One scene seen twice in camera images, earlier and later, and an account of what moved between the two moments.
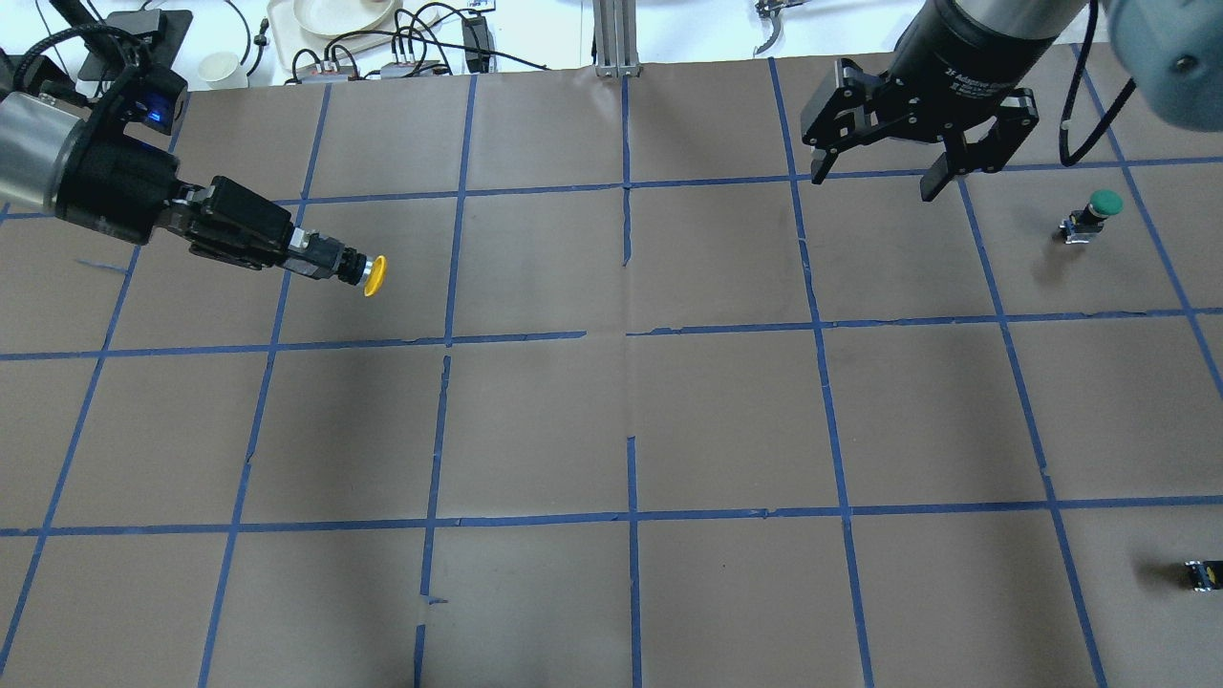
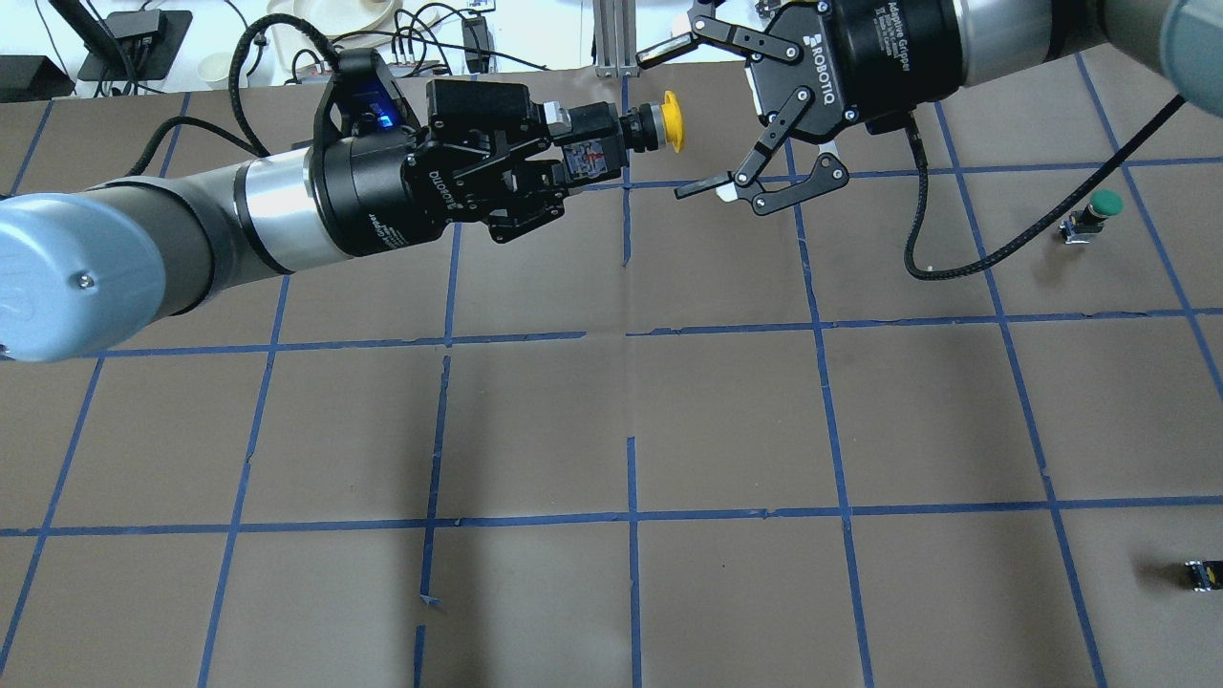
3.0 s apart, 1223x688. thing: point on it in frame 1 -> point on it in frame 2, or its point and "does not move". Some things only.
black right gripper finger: [1016, 118] -> [726, 32]
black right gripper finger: [852, 108] -> [826, 173]
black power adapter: [480, 46] does not move
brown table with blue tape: [644, 404] does not move
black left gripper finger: [238, 208] -> [476, 122]
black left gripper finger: [248, 254] -> [534, 195]
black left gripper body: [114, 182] -> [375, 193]
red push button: [1207, 575] does not move
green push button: [1083, 224] does not move
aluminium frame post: [615, 38] does not move
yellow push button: [357, 268] -> [600, 140]
